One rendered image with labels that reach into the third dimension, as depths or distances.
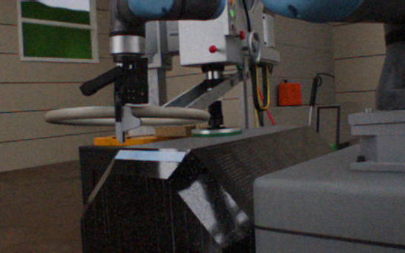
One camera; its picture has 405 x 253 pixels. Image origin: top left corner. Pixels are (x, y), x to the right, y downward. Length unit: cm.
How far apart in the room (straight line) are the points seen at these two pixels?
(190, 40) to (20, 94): 643
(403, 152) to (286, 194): 15
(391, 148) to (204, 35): 136
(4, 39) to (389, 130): 774
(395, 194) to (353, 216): 5
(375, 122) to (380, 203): 12
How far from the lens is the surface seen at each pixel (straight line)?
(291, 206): 51
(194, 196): 131
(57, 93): 848
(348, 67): 673
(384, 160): 56
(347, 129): 534
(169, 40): 247
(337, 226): 50
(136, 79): 108
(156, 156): 143
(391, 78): 60
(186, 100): 176
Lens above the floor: 94
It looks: 3 degrees down
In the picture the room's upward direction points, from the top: 3 degrees counter-clockwise
